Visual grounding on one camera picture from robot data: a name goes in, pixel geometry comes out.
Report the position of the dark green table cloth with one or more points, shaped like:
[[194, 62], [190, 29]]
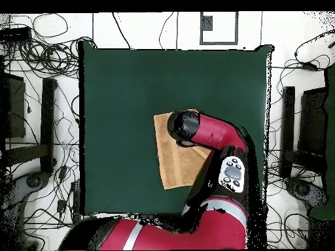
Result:
[[117, 78]]

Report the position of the black power adapter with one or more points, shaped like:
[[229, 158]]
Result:
[[61, 206], [310, 66]]

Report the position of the green cloth cover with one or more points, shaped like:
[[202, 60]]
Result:
[[331, 130]]

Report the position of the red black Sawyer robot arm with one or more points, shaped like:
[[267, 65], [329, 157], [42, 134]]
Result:
[[209, 230]]

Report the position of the tan terry towel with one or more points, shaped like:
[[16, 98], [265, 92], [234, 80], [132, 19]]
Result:
[[178, 167]]

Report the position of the small grey square plate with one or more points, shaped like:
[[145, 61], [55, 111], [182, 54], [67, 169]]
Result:
[[207, 23]]

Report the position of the black power strip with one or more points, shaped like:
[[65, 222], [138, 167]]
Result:
[[76, 201], [15, 34]]

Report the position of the black flat panel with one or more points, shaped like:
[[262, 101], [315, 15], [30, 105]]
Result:
[[15, 109], [312, 120]]

